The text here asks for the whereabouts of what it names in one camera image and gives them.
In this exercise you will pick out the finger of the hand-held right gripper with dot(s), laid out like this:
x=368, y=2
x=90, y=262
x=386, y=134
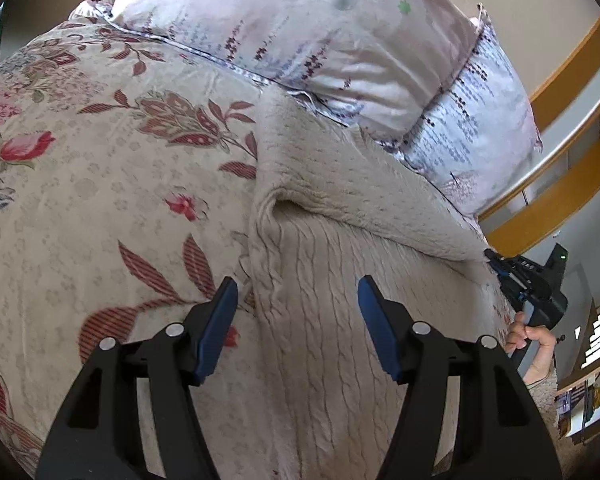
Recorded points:
x=502, y=264

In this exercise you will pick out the large pink floral pillow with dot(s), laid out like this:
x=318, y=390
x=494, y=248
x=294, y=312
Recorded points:
x=280, y=25

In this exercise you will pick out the floral bedspread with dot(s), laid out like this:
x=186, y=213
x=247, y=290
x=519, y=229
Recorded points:
x=105, y=185

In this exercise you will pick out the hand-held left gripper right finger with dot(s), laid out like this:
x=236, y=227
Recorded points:
x=377, y=332

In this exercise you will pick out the cluttered shelf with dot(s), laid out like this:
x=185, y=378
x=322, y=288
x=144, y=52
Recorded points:
x=587, y=405

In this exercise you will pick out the person's right hand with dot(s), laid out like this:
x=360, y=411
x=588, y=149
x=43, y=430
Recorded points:
x=520, y=335

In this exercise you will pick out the wooden headboard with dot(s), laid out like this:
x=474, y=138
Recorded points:
x=555, y=210

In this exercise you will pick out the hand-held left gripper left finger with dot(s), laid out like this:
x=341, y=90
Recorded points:
x=215, y=332

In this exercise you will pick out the lavender print pillow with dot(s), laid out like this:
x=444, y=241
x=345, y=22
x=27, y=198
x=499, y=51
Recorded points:
x=480, y=125

